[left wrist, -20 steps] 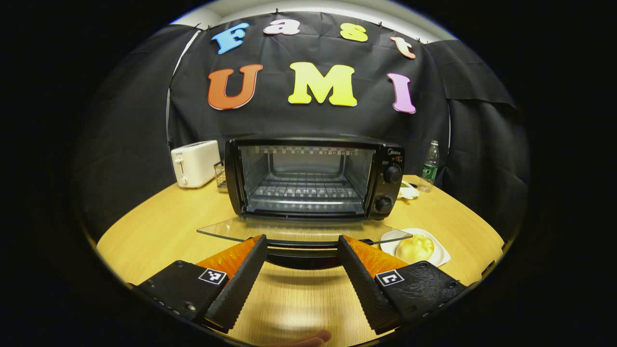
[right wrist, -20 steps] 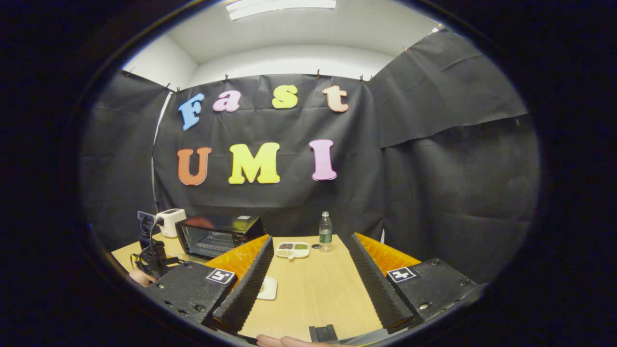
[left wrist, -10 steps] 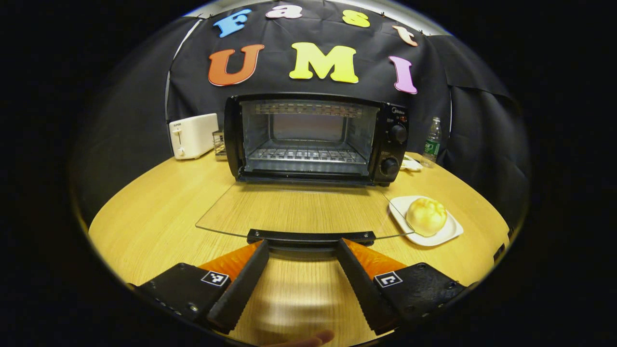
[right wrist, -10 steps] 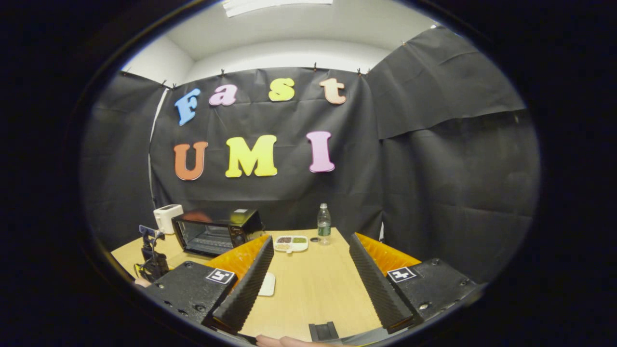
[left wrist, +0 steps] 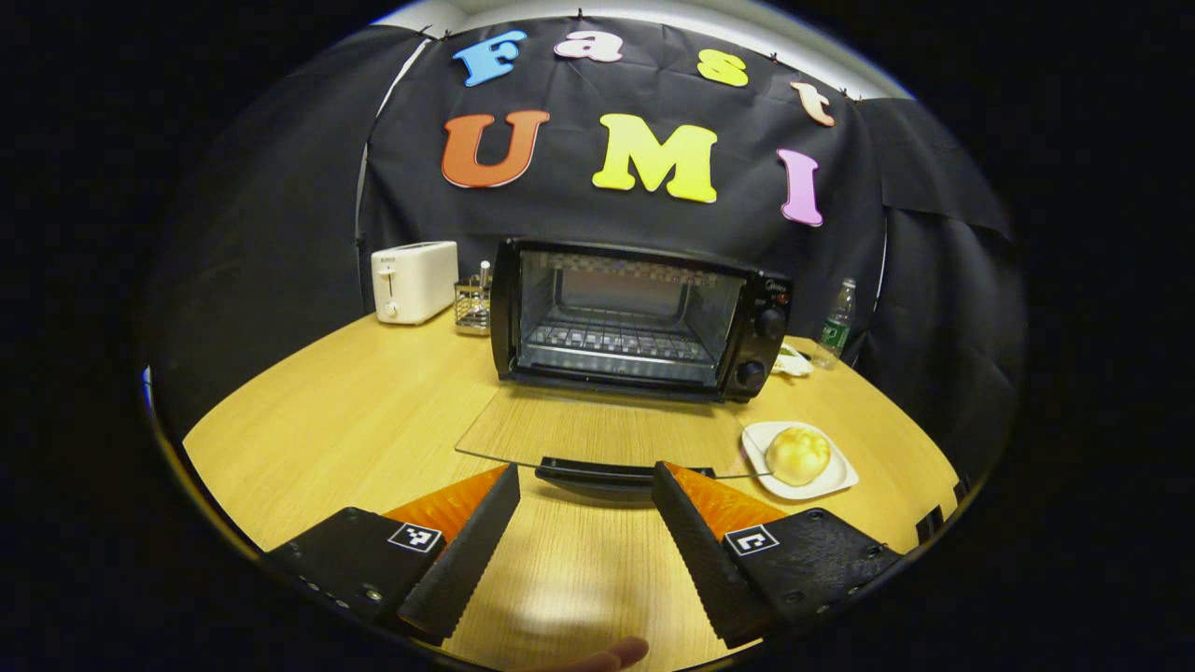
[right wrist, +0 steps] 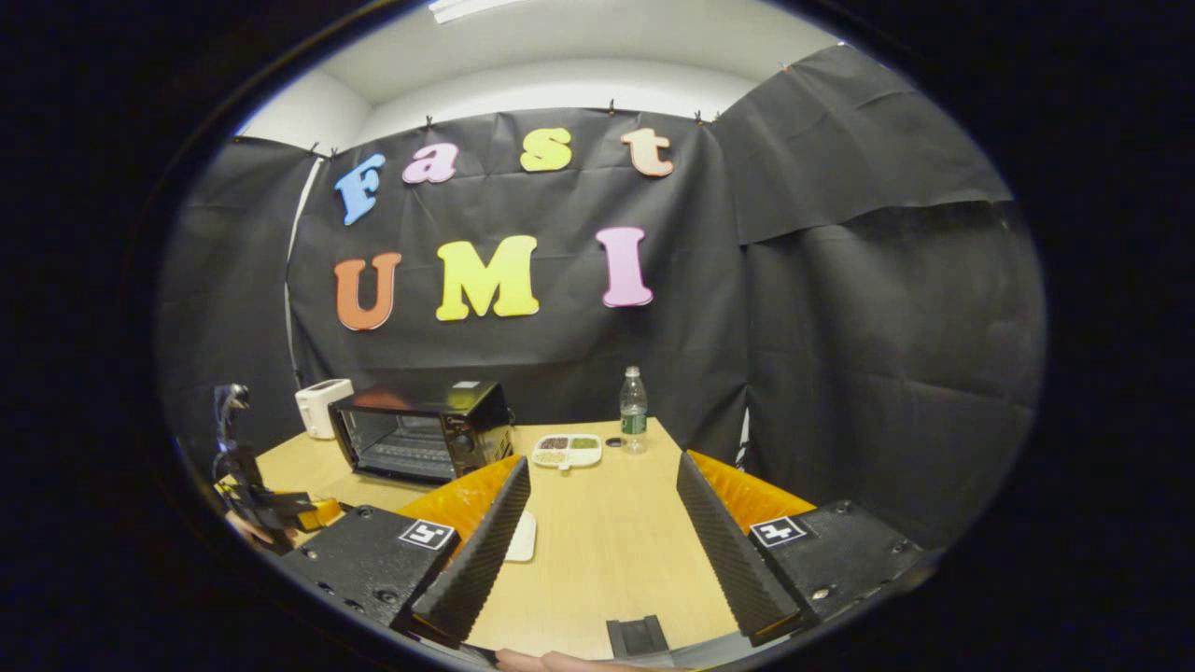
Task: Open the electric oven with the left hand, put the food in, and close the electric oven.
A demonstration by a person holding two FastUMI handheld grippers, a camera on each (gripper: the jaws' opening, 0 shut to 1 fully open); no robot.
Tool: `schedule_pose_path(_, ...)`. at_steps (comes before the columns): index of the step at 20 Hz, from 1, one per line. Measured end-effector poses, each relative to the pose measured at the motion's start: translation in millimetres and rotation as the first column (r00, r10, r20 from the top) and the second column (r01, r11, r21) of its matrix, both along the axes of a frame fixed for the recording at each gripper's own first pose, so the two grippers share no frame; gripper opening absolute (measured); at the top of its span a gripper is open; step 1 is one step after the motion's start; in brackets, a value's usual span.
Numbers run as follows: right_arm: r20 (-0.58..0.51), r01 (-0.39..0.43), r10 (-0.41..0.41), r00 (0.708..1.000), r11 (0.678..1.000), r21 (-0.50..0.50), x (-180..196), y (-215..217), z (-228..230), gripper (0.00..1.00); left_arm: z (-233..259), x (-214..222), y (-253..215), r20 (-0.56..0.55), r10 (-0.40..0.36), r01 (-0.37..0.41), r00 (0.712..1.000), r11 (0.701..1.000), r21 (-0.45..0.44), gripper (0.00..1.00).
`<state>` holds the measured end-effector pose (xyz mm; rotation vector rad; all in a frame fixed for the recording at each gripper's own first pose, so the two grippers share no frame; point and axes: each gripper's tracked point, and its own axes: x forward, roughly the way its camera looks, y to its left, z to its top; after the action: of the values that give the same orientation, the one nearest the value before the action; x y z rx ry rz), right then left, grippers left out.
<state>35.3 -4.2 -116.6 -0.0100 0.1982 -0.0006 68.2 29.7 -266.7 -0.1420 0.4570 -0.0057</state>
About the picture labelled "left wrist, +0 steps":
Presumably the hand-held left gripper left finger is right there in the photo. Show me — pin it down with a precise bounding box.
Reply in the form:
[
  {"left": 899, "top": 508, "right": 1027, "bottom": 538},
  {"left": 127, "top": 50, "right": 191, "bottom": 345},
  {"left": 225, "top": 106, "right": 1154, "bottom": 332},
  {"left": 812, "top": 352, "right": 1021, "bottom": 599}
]
[{"left": 264, "top": 464, "right": 522, "bottom": 647}]

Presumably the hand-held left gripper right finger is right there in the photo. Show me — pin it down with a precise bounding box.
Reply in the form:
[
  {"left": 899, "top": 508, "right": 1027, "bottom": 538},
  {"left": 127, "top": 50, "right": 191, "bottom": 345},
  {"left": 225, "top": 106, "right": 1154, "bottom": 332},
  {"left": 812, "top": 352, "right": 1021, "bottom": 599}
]
[{"left": 651, "top": 460, "right": 905, "bottom": 650}]

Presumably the round yellow bread bun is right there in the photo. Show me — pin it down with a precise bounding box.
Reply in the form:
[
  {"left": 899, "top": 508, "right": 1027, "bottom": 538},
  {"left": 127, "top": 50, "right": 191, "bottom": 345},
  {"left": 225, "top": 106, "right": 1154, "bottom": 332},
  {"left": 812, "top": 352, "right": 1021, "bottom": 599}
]
[{"left": 766, "top": 427, "right": 832, "bottom": 487}]

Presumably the black electric oven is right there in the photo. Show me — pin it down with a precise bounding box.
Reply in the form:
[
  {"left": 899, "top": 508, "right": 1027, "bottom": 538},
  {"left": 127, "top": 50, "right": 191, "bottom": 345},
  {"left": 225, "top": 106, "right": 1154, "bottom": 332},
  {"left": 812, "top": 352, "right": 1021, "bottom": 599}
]
[{"left": 455, "top": 236, "right": 794, "bottom": 497}]

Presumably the white square plate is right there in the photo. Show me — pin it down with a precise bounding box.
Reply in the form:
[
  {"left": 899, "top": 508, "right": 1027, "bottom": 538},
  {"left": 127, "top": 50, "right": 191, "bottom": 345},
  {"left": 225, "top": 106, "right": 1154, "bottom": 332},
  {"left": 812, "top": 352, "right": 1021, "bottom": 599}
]
[{"left": 741, "top": 421, "right": 860, "bottom": 501}]

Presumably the clear water bottle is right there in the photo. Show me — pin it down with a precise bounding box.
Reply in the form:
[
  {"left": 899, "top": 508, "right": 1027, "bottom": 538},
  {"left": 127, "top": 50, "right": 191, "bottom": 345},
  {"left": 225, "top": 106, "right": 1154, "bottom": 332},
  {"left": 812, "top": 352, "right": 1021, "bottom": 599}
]
[{"left": 811, "top": 277, "right": 857, "bottom": 369}]

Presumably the white toaster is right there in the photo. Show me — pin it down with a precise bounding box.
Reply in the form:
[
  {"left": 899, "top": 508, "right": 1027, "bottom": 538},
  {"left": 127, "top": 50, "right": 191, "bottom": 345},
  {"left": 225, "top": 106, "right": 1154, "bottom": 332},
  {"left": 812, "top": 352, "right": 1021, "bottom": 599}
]
[{"left": 371, "top": 241, "right": 459, "bottom": 326}]

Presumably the wire utensil holder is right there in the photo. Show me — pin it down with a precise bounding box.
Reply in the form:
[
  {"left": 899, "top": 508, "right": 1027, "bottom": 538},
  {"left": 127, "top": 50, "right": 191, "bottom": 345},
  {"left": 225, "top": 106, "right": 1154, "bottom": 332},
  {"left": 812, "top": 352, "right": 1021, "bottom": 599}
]
[{"left": 454, "top": 260, "right": 494, "bottom": 336}]

